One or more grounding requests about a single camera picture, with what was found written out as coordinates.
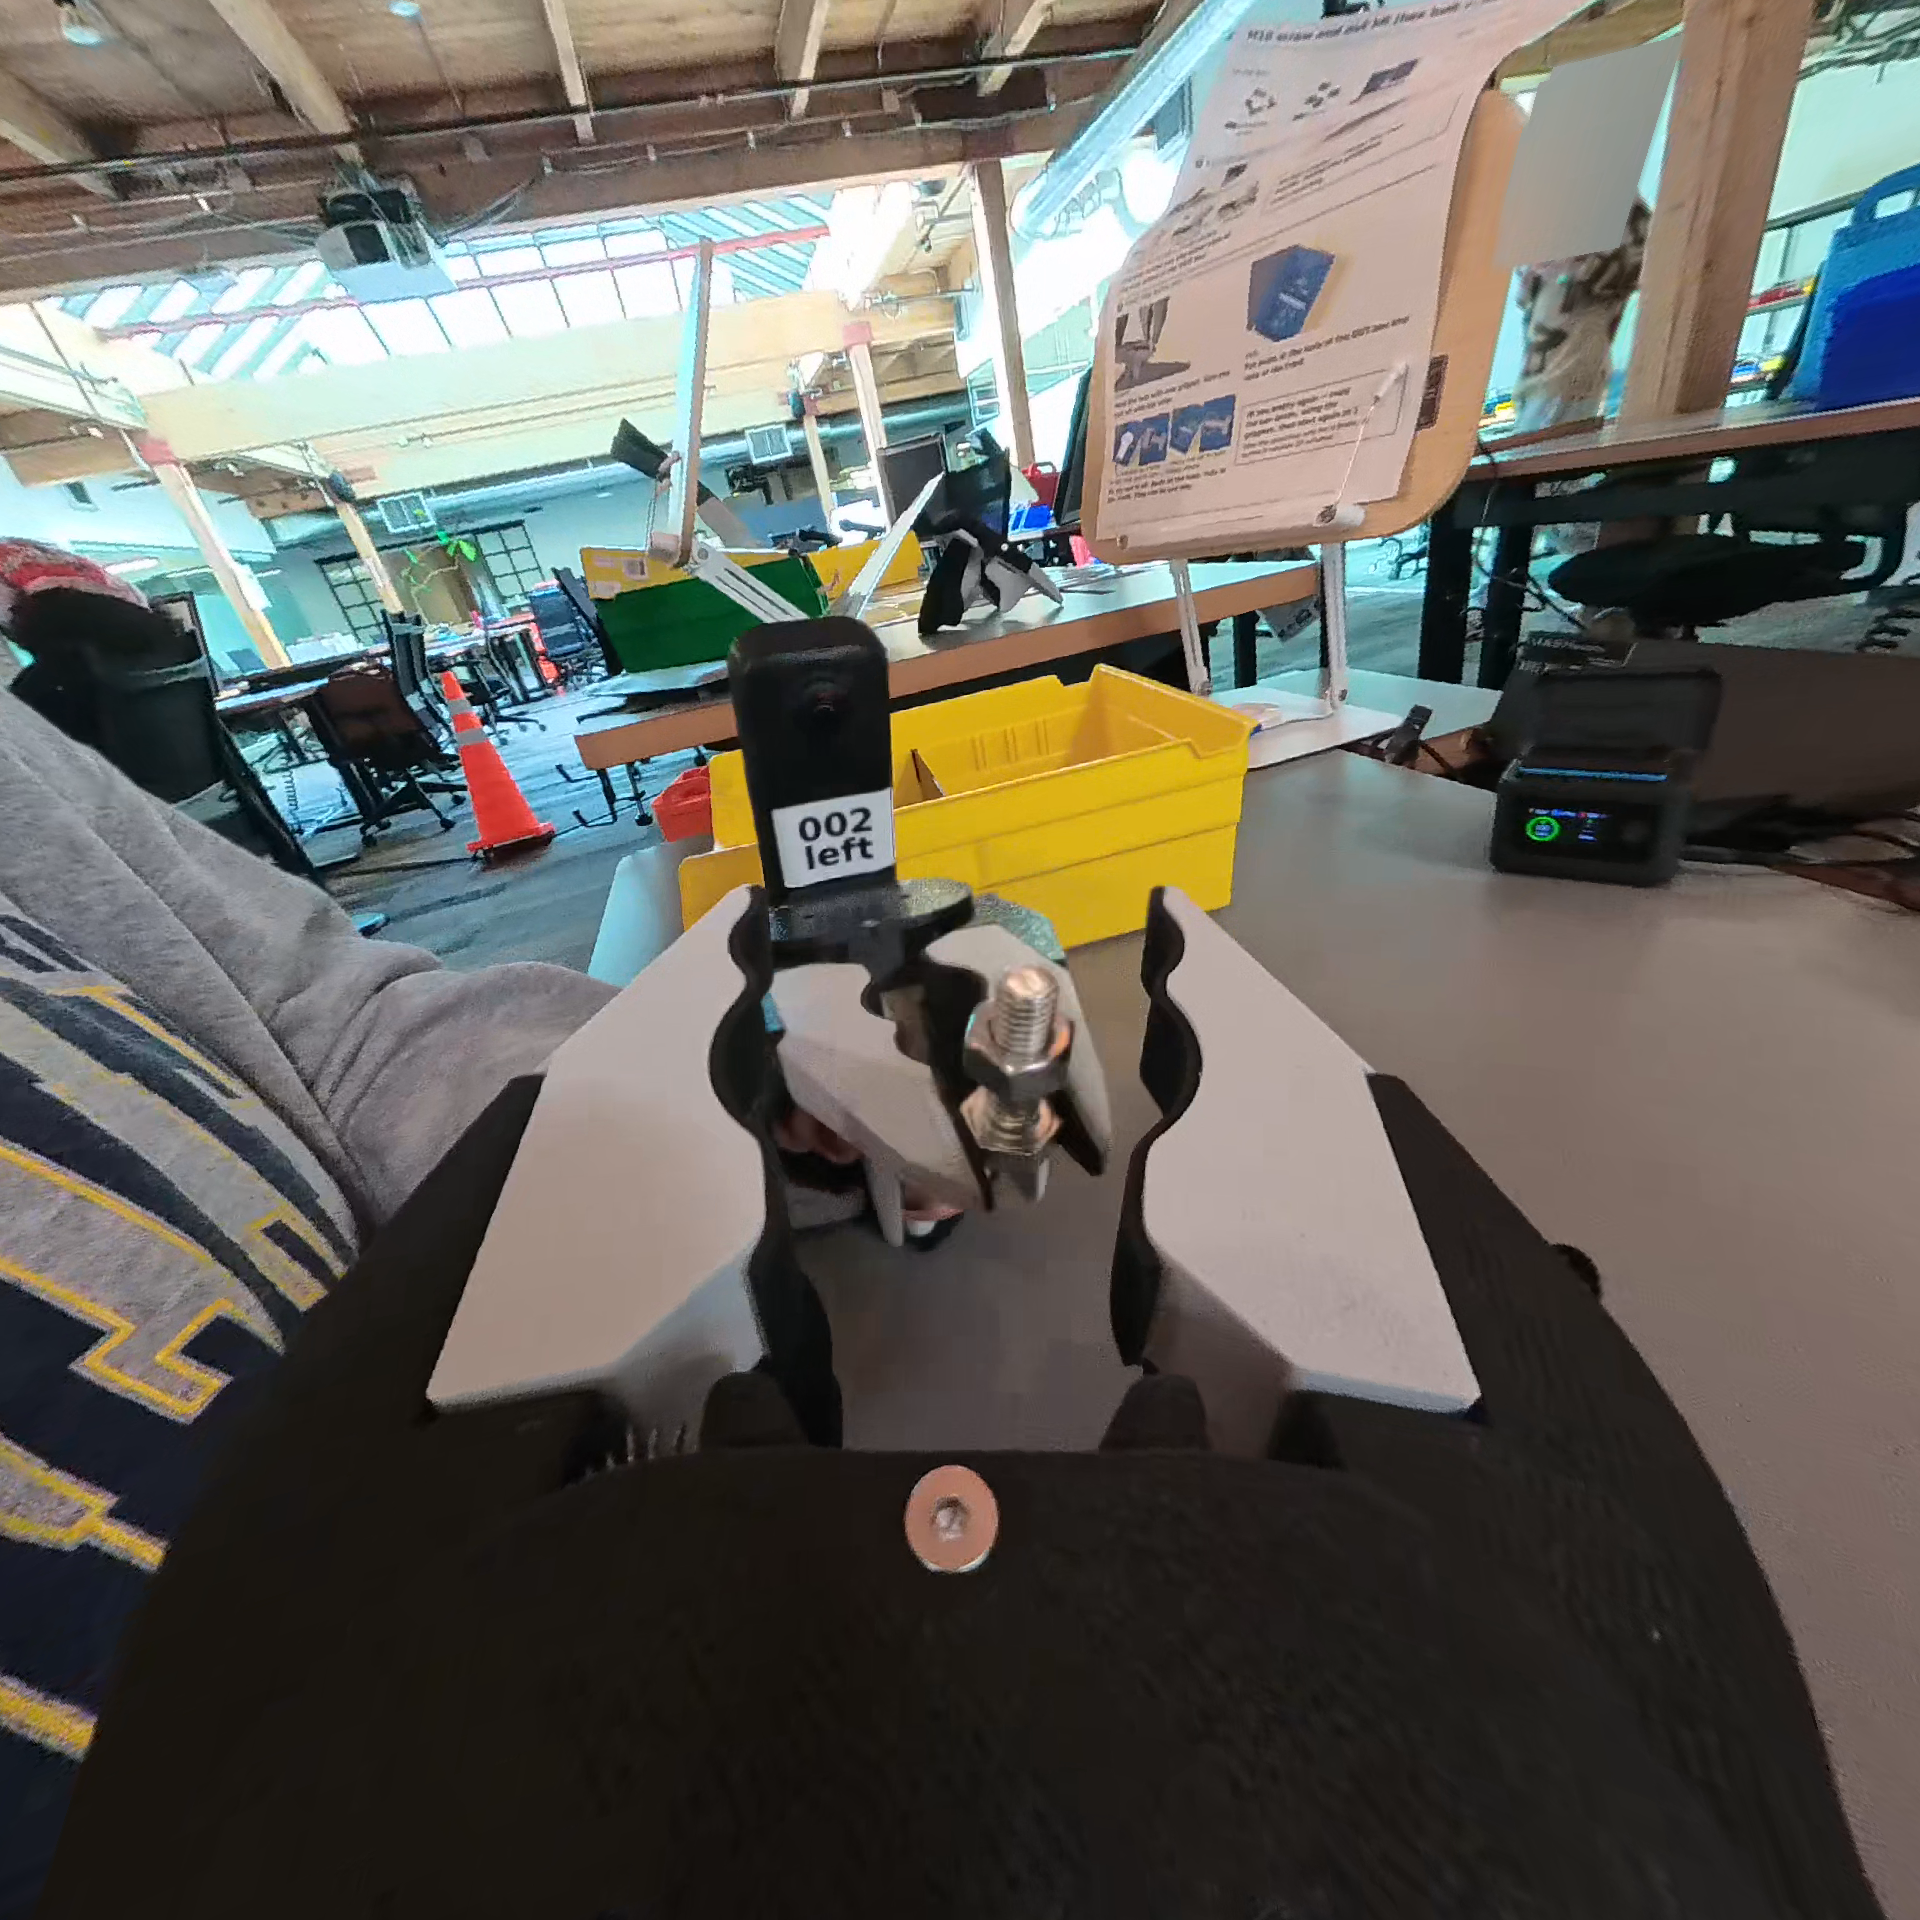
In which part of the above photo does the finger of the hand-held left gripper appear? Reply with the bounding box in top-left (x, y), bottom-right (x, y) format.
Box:
top-left (772, 959), bottom-right (1000, 1251)
top-left (968, 929), bottom-right (1116, 1204)

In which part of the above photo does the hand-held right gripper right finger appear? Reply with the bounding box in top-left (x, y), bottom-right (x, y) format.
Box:
top-left (1106, 884), bottom-right (1489, 1415)

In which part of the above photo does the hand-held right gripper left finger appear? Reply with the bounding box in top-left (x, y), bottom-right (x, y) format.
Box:
top-left (426, 883), bottom-right (845, 1450)

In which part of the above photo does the silver hex nut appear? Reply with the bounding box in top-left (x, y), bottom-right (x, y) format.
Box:
top-left (960, 1020), bottom-right (1073, 1106)

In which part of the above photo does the silver steel bolt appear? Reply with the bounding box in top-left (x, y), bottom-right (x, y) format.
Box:
top-left (960, 965), bottom-right (1069, 1203)

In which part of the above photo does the green plastic bin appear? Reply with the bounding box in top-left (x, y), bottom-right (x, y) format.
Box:
top-left (595, 550), bottom-right (831, 674)

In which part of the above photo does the spare hand-held gripper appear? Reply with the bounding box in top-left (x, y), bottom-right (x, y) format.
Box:
top-left (917, 509), bottom-right (1065, 634)

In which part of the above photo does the yellow plastic bin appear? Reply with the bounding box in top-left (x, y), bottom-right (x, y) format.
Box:
top-left (679, 662), bottom-right (1258, 951)

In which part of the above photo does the wooden edge table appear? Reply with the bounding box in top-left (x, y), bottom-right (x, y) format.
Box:
top-left (573, 558), bottom-right (1325, 818)

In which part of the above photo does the orange traffic cone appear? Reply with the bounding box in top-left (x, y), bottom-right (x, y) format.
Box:
top-left (439, 669), bottom-right (557, 862)

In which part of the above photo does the white document stand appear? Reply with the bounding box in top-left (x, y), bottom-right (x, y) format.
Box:
top-left (609, 239), bottom-right (827, 634)

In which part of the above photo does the black office chair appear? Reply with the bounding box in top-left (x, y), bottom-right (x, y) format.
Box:
top-left (307, 668), bottom-right (471, 846)

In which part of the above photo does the black device with display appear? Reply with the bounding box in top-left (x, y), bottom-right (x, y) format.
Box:
top-left (1489, 661), bottom-right (1728, 886)

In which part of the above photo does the ceiling mounted unit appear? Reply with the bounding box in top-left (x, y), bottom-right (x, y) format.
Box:
top-left (314, 185), bottom-right (457, 305)

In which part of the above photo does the printed instruction sheet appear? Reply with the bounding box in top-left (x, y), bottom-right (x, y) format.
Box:
top-left (1099, 0), bottom-right (1595, 521)

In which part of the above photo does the dark grey case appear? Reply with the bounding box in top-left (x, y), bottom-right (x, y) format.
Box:
top-left (1697, 639), bottom-right (1920, 828)

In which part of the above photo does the instruction sheet on stand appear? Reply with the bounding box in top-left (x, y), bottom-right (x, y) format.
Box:
top-left (1084, 83), bottom-right (1524, 771)

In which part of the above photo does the blue bag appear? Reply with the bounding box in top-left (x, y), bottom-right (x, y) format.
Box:
top-left (1793, 170), bottom-right (1920, 410)

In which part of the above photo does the black cable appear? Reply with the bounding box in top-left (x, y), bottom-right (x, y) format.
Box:
top-left (1681, 831), bottom-right (1920, 921)

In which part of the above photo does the dark frame table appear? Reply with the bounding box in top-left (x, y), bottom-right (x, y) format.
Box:
top-left (1416, 394), bottom-right (1920, 687)

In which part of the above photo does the wooden post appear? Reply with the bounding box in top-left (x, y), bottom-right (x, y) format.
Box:
top-left (1624, 0), bottom-right (1820, 426)

